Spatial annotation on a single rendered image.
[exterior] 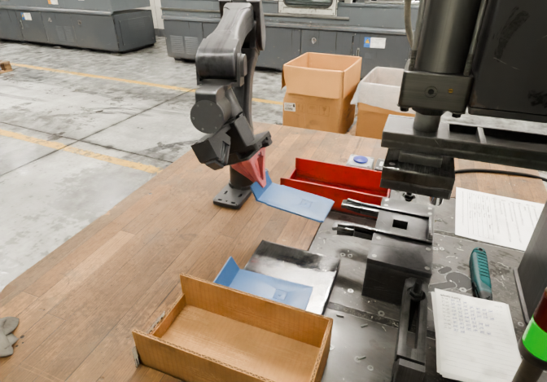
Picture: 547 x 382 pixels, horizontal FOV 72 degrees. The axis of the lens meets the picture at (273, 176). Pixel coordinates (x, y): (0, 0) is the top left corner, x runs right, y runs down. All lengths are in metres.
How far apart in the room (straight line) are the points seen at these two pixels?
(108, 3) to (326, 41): 3.75
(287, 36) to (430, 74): 5.01
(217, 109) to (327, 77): 2.33
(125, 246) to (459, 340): 0.62
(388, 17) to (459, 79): 4.59
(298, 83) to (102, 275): 2.45
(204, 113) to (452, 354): 0.50
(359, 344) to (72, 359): 0.42
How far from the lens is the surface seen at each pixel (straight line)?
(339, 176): 0.99
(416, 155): 0.60
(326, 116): 3.03
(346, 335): 0.65
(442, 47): 0.57
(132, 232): 0.88
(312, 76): 2.96
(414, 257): 0.67
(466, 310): 0.67
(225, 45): 0.71
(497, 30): 0.54
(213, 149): 0.64
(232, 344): 0.63
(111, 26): 7.39
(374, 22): 5.18
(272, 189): 0.77
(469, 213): 0.99
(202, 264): 0.76
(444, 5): 0.56
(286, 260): 0.73
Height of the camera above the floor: 1.40
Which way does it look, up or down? 29 degrees down
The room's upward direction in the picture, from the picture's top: straight up
